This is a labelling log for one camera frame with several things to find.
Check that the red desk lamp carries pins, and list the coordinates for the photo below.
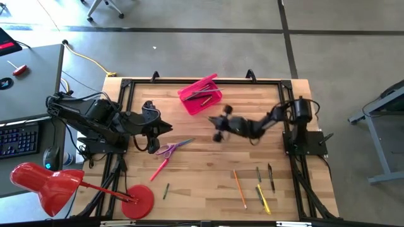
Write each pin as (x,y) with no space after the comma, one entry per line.
(50,189)

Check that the pink pen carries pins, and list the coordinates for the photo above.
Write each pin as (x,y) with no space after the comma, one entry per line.
(158,169)

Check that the black aluminium table frame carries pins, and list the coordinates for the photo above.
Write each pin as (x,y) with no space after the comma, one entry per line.
(252,81)

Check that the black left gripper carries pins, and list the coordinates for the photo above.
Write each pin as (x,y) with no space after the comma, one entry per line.
(145,124)

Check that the grey green pen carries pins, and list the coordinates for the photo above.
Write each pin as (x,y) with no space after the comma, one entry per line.
(258,174)

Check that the pink plastic supply box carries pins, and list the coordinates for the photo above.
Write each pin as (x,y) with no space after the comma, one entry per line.
(195,108)

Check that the black computer mouse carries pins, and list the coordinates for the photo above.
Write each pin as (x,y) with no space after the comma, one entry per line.
(51,157)

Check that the blue white round container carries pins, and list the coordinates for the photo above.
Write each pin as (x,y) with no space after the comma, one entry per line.
(67,159)

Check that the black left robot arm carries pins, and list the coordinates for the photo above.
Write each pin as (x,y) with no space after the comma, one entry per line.
(101,110)

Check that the grey desk top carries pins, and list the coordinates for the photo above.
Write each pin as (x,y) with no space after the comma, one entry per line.
(34,94)

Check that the black monitor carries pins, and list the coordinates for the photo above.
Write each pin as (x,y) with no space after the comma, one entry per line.
(8,42)

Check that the black keyboard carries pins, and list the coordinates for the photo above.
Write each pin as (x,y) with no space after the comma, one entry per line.
(19,140)

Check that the dark desk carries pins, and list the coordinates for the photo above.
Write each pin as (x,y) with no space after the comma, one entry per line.
(47,135)

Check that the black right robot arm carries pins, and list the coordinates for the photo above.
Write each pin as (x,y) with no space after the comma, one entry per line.
(301,110)

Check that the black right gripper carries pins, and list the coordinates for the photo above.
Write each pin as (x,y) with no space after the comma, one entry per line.
(230,126)

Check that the round black sticker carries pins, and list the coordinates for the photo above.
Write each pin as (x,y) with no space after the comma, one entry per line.
(5,84)

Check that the black frame hook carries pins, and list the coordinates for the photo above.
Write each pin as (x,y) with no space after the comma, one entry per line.
(250,70)
(155,72)

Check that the grey metal table frame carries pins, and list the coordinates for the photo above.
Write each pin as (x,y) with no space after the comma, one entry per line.
(388,177)

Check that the office chair base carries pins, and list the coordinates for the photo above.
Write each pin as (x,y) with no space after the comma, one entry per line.
(93,9)

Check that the yellow pen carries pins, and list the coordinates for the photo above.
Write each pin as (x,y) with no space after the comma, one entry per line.
(264,199)

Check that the orange pencil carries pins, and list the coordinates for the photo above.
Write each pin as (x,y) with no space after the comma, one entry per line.
(239,189)

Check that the light green pencil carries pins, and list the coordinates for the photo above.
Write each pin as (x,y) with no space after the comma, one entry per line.
(189,97)

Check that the short dark green pen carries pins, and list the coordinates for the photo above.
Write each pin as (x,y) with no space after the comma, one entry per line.
(166,191)

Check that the silver metal bracket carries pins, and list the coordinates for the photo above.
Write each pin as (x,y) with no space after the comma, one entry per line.
(293,224)
(116,223)

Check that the black pen with silver trim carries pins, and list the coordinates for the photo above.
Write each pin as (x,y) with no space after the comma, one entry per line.
(271,178)

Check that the dark slim pen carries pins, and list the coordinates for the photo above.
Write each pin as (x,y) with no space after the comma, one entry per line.
(259,195)

